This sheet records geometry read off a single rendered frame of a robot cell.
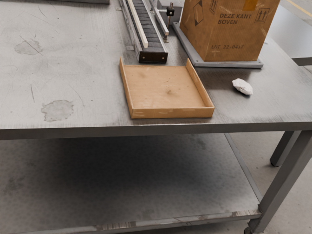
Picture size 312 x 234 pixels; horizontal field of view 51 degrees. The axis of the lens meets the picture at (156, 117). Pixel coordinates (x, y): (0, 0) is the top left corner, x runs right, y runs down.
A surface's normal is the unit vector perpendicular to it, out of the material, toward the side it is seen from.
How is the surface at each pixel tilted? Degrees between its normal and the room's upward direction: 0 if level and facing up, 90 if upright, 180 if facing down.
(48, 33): 0
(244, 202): 0
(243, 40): 90
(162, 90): 0
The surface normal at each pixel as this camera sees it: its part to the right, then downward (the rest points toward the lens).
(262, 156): 0.14, -0.76
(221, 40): 0.27, 0.64
